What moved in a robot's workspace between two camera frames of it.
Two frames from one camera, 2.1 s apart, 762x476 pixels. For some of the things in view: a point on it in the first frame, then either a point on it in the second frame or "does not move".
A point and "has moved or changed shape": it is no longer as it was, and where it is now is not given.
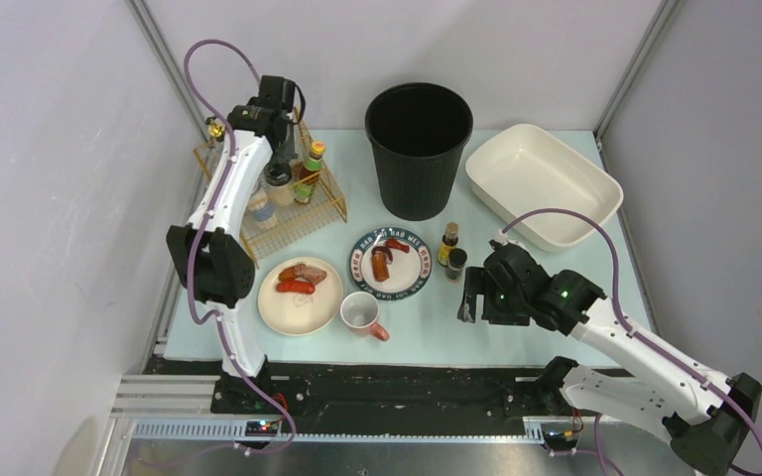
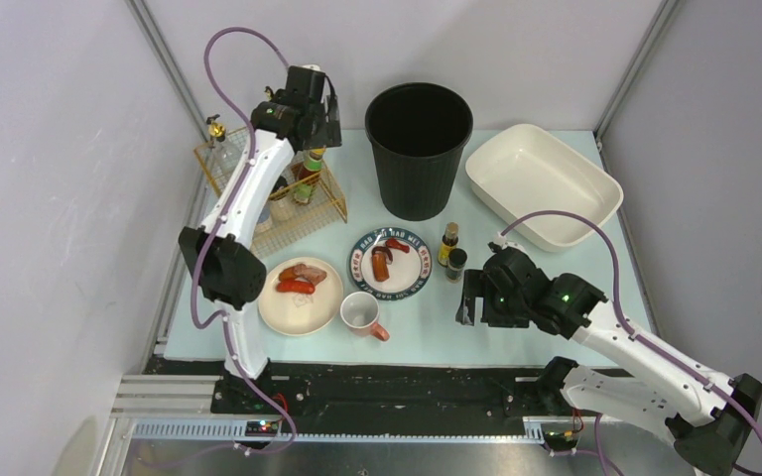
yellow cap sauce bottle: (309, 173) does not move
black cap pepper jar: (457, 258) does not move
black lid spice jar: (277, 173) has moved or changed shape
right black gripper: (477, 297) does not move
